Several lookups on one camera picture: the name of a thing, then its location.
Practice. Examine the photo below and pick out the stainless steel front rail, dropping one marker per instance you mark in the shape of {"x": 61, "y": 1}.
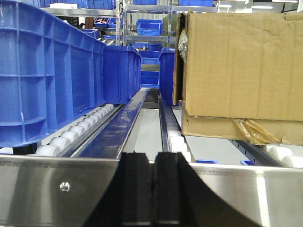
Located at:
{"x": 30, "y": 195}

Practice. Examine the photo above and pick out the large blue crate left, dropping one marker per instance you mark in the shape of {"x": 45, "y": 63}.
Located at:
{"x": 50, "y": 73}

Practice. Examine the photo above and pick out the steel divider channel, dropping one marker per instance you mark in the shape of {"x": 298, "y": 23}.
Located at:
{"x": 119, "y": 134}

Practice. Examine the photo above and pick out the middle white roller track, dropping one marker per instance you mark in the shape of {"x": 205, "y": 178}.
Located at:
{"x": 176, "y": 141}

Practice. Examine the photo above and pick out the blue crate behind cardboard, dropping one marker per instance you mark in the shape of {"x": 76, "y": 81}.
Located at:
{"x": 167, "y": 64}

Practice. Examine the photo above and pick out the left white roller track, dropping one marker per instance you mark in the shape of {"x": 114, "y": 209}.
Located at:
{"x": 74, "y": 132}

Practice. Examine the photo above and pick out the background steel shelving rack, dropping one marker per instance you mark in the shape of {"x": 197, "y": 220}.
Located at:
{"x": 127, "y": 13}

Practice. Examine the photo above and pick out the rail screw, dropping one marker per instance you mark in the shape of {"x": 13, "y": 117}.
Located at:
{"x": 65, "y": 186}

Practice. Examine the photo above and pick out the white roller track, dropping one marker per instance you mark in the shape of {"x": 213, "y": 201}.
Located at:
{"x": 284, "y": 155}
{"x": 74, "y": 132}
{"x": 176, "y": 141}

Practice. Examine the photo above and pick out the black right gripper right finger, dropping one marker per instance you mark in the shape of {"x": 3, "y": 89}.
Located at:
{"x": 182, "y": 199}

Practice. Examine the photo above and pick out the right white roller track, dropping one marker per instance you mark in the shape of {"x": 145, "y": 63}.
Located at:
{"x": 284, "y": 155}

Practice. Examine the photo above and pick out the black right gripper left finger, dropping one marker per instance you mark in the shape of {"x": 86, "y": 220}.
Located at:
{"x": 127, "y": 200}

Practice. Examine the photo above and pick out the small blue bin on rack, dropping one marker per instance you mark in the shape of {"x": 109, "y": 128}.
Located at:
{"x": 149, "y": 27}

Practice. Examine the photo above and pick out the brown cardboard box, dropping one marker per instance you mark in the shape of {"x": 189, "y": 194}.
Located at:
{"x": 239, "y": 76}

